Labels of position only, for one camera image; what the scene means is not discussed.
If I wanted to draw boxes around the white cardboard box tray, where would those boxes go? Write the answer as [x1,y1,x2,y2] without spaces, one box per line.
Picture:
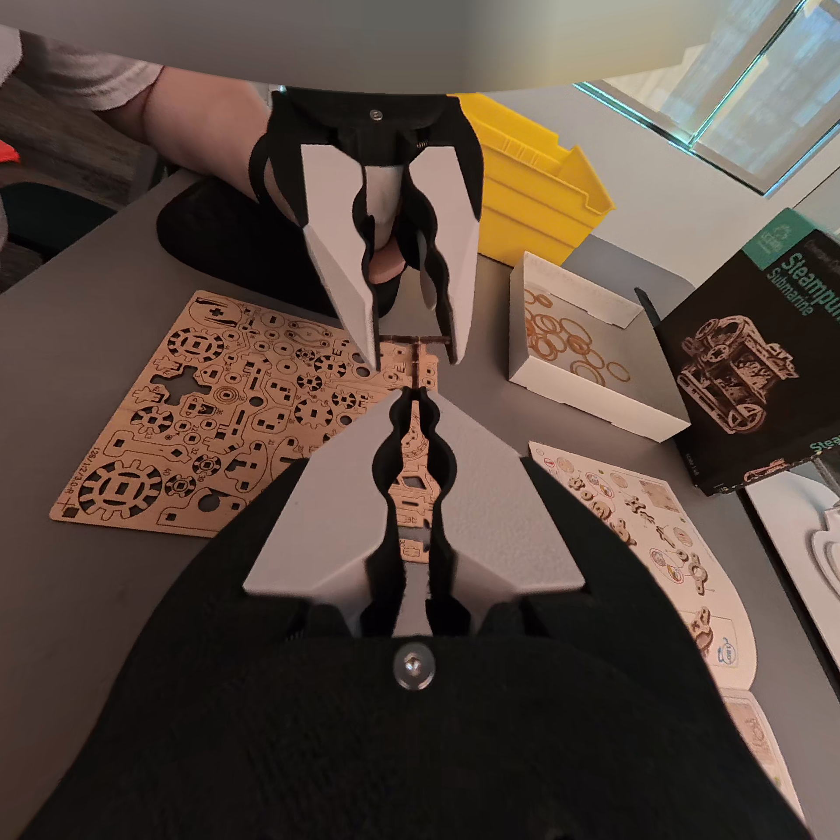
[508,251,691,442]

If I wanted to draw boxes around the black model kit box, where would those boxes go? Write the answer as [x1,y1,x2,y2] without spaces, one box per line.
[633,206,840,498]

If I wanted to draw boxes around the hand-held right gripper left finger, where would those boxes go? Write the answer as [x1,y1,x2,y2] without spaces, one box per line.
[242,387,406,634]

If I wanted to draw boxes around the person's left hand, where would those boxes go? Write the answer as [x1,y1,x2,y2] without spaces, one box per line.
[366,226,406,287]

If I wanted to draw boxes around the window with blinds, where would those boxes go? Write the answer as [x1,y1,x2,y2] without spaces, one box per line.
[576,0,840,198]

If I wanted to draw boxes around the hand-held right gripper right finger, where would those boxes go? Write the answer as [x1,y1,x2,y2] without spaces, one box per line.
[419,390,586,634]

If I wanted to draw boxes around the printed instruction booklet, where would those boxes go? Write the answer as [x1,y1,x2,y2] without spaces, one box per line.
[528,440,812,823]

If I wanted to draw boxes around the pile of tan rubber bands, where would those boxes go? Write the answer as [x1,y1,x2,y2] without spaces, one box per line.
[524,287,632,386]

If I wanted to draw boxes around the small dark wooden model part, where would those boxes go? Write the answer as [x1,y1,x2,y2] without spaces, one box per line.
[383,333,455,403]

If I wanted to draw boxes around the yellow plastic bin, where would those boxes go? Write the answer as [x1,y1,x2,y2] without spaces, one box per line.
[451,92,618,268]

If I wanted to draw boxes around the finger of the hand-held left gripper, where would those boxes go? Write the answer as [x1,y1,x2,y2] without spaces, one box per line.
[298,144,383,373]
[408,146,482,366]

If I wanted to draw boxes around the laser-cut wooden parts sheet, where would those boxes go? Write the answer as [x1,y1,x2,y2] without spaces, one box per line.
[49,289,462,567]

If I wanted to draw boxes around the person's left forearm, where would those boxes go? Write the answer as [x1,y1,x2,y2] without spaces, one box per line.
[140,62,290,202]

